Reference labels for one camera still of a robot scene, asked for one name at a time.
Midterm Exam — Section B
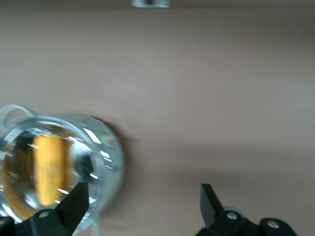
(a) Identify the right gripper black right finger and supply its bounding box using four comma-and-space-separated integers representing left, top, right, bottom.
195, 183, 299, 236

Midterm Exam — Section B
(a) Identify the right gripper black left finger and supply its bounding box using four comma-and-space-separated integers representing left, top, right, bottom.
0, 181, 90, 236

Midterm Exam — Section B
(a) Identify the yellow corn cob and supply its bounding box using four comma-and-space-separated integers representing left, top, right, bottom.
32, 134, 72, 207

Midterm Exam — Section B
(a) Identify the stainless steel pot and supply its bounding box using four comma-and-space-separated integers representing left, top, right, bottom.
0, 105, 126, 236

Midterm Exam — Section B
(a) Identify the grey table edge bracket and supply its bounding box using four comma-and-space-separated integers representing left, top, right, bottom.
131, 0, 171, 9

